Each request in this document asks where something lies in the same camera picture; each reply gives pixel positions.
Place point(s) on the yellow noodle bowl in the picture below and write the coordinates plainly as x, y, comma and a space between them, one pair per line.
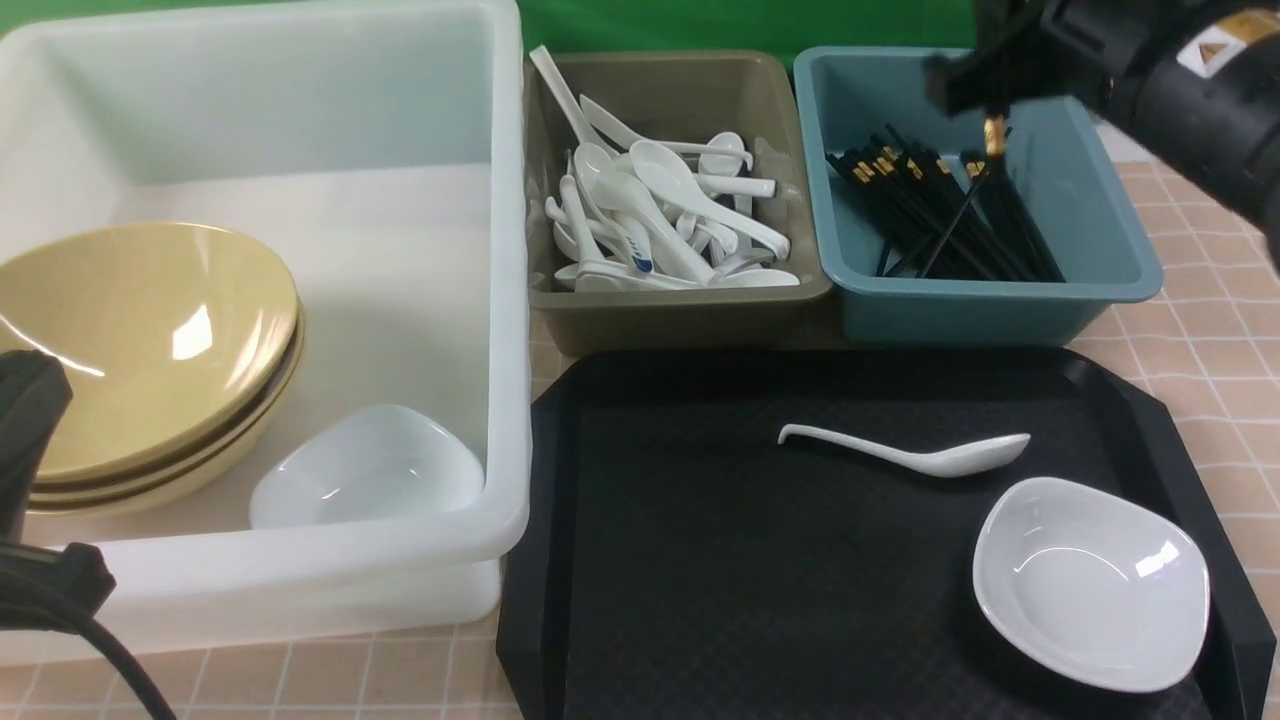
164, 330

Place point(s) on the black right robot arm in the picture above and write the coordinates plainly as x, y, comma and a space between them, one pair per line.
1195, 83

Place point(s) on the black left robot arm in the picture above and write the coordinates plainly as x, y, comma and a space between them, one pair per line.
43, 590

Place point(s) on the top stacked yellow bowl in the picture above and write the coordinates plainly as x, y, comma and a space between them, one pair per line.
159, 471

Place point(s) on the stacked yellow bowl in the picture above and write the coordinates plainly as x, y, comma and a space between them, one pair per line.
182, 486
159, 471

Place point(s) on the lower stacked yellow bowl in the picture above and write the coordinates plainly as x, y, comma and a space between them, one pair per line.
182, 486

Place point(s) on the pile of white spoons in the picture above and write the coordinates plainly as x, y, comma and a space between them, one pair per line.
657, 215

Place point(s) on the black plastic serving tray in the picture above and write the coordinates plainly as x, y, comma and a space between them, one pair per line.
679, 564

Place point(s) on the brown plastic spoon bin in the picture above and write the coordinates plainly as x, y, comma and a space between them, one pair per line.
685, 96

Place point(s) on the white dish in tub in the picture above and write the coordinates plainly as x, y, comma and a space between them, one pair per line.
382, 462

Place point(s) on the pile of black chopsticks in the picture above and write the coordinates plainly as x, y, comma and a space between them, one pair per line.
955, 219

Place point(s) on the white soup spoon on tray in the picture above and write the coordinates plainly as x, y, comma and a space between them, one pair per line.
959, 461

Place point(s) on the green backdrop cloth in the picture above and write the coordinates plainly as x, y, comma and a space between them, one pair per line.
779, 28

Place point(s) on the blue plastic chopstick bin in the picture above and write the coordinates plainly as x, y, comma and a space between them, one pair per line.
1059, 165

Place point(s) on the white dish on tray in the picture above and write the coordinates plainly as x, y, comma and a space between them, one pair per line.
1091, 586

